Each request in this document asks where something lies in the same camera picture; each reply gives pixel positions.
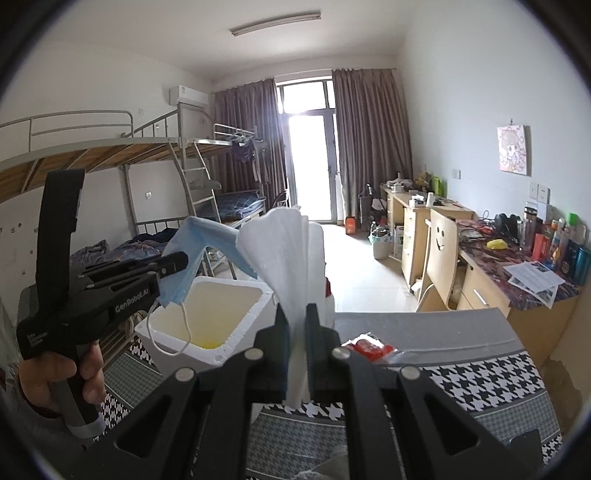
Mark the houndstooth table mat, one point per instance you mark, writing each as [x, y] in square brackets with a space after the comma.
[452, 364]

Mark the white styrofoam box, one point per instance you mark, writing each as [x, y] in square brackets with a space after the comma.
[232, 311]

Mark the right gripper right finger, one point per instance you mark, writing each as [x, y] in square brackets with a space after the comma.
[339, 375]

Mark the person left hand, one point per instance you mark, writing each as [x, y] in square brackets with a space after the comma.
[38, 374]

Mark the papers on desk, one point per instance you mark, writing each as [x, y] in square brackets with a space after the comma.
[535, 279]

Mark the white air conditioner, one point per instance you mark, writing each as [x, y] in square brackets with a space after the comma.
[188, 96]

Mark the wooden desk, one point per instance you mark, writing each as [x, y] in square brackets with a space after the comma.
[481, 281]

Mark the red snack packet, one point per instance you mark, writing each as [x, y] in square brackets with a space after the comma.
[371, 347]

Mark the white bucket on floor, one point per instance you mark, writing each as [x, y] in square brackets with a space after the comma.
[381, 241]

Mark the metal bunk bed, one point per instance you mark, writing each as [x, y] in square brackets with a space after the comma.
[142, 177]

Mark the blue plaid bedding bundle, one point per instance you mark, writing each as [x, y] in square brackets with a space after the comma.
[140, 247]

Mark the teal bottle on desk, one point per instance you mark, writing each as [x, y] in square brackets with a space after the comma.
[582, 267]

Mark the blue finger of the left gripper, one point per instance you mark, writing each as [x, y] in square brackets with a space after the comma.
[116, 270]

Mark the cartoon wall picture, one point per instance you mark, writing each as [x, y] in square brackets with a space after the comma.
[513, 154]

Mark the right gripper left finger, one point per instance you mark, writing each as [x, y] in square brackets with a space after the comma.
[257, 375]

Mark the wooden smiley chair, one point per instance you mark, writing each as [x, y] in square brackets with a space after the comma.
[441, 264]

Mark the left brown curtain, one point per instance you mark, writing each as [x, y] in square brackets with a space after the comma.
[256, 159]

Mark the wall socket plate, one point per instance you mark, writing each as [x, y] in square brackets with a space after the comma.
[539, 193]

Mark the yellow foam net sleeve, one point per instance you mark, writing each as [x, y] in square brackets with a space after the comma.
[207, 343]

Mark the ceiling tube light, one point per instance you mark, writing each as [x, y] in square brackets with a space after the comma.
[276, 22]

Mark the right brown curtain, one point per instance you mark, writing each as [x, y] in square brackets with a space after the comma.
[373, 131]

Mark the brown curtain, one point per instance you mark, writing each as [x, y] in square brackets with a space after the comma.
[373, 131]
[256, 159]

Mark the yellow object on desk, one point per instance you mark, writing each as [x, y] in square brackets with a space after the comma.
[497, 244]

